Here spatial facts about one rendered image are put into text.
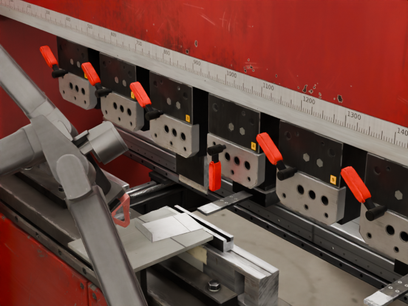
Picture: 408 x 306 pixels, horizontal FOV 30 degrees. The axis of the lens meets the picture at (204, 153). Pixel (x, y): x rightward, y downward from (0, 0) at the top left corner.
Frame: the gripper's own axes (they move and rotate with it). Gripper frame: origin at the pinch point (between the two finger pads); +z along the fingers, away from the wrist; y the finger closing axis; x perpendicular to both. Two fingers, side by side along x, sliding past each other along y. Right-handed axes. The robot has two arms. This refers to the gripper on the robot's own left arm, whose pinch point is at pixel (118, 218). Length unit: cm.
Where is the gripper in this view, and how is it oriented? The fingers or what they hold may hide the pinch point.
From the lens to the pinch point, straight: 162.8
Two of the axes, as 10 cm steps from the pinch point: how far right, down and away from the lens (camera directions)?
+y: -6.3, -3.1, 7.1
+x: -6.8, 6.7, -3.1
